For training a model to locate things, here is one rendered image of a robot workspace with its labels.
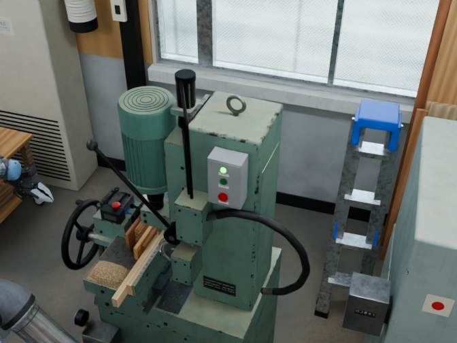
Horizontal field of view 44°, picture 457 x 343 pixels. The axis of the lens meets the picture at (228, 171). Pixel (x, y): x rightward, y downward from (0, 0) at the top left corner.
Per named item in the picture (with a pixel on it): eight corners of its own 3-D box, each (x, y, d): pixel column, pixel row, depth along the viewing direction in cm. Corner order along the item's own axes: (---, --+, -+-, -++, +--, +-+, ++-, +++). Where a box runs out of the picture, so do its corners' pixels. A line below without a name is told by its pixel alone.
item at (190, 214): (187, 222, 180) (185, 186, 170) (213, 229, 177) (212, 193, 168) (175, 240, 173) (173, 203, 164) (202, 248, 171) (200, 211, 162)
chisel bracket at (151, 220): (150, 214, 207) (148, 197, 201) (185, 224, 203) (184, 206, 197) (141, 227, 201) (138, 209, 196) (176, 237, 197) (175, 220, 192)
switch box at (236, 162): (215, 189, 166) (215, 145, 156) (247, 197, 163) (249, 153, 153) (207, 202, 162) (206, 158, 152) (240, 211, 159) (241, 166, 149)
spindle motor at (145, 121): (143, 158, 198) (134, 80, 179) (188, 169, 194) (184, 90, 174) (117, 188, 186) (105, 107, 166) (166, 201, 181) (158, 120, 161)
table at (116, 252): (142, 182, 244) (141, 171, 240) (207, 199, 235) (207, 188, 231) (61, 283, 200) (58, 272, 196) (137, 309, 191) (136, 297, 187)
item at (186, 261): (183, 261, 192) (182, 236, 185) (202, 267, 190) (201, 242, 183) (171, 281, 185) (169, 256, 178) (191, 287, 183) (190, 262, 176)
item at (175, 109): (182, 114, 174) (179, 65, 163) (206, 120, 172) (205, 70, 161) (171, 128, 168) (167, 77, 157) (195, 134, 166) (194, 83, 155)
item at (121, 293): (183, 201, 225) (183, 194, 222) (188, 203, 224) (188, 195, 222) (113, 305, 185) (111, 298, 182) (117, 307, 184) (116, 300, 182)
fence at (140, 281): (203, 188, 232) (202, 177, 228) (207, 188, 231) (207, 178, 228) (132, 296, 188) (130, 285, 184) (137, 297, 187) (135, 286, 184)
